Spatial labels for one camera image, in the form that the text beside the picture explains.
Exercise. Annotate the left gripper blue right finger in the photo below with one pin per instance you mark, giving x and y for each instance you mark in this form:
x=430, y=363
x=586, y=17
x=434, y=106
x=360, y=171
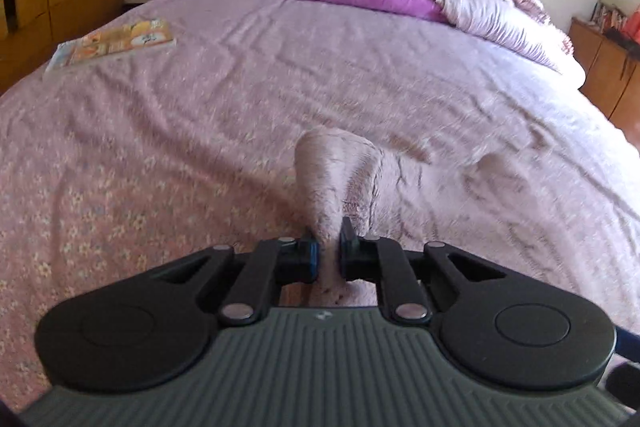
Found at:
x=384, y=263

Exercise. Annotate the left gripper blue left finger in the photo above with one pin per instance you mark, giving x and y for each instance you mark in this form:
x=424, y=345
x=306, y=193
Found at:
x=274, y=263

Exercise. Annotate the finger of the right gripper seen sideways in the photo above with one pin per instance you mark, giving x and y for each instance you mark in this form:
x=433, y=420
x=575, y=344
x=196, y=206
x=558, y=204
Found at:
x=627, y=344

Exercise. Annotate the pink cable-knit cardigan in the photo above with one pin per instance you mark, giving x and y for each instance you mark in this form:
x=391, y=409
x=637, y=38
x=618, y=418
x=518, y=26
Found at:
x=488, y=208

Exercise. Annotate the pink floral bedspread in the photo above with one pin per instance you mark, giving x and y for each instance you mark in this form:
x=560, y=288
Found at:
x=117, y=166

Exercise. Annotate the brown wooden dresser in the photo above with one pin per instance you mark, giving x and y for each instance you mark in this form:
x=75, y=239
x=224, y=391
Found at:
x=612, y=78

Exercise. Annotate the pale pink ruffled comforter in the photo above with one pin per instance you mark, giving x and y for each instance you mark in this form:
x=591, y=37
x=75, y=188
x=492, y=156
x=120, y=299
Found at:
x=490, y=1

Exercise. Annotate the colourful picture book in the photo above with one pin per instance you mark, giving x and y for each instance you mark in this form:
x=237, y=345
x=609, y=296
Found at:
x=111, y=42

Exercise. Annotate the black bag on dresser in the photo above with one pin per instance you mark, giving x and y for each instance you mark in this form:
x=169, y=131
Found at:
x=632, y=47

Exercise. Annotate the orange red curtain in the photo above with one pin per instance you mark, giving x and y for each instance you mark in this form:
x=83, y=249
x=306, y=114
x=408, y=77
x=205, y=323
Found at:
x=632, y=26

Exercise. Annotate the books on dresser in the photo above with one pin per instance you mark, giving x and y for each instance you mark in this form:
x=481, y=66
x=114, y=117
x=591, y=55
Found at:
x=606, y=16

